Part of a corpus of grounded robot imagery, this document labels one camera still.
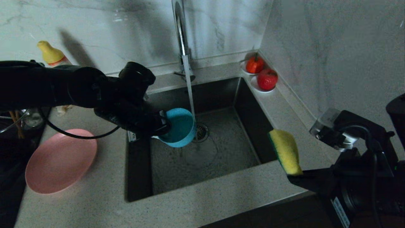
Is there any chrome faucet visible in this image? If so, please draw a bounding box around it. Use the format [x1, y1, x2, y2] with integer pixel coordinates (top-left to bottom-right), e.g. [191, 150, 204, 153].
[171, 0, 196, 83]

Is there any yellow dish soap bottle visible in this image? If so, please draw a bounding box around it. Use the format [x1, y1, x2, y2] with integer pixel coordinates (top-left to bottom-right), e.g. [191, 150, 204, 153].
[37, 41, 72, 68]

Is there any yellow sponge green backing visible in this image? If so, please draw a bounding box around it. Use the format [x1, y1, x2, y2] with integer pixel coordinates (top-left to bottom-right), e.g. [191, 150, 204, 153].
[269, 129, 303, 176]

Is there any pink plate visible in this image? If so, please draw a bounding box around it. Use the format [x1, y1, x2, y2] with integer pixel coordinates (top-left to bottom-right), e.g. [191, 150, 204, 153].
[25, 128, 98, 194]

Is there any round metal drain strainer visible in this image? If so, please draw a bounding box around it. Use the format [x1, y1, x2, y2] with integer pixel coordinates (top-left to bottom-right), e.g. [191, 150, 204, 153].
[195, 123, 210, 143]

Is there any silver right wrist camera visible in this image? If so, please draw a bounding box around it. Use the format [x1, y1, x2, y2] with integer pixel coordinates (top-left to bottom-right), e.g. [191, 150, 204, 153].
[309, 108, 359, 150]

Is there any clear glass pot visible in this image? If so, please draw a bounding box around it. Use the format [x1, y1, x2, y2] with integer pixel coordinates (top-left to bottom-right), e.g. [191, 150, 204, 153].
[0, 107, 42, 133]

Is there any red apple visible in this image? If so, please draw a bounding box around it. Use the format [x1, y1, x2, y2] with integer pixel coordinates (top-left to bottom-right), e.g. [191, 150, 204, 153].
[257, 69, 279, 91]

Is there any small white saucer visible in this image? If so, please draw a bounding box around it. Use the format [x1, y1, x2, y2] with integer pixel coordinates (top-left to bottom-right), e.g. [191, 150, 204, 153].
[240, 61, 258, 76]
[250, 77, 276, 94]

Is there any orange-red tomato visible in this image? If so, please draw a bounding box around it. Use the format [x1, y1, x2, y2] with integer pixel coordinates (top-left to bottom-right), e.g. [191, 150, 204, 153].
[246, 54, 265, 74]

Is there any teal bowl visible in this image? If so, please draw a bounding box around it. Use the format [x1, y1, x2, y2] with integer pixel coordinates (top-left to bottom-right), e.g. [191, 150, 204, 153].
[157, 108, 197, 148]

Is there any stainless steel sink basin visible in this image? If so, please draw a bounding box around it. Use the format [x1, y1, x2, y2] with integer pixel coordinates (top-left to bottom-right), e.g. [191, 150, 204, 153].
[126, 77, 290, 202]

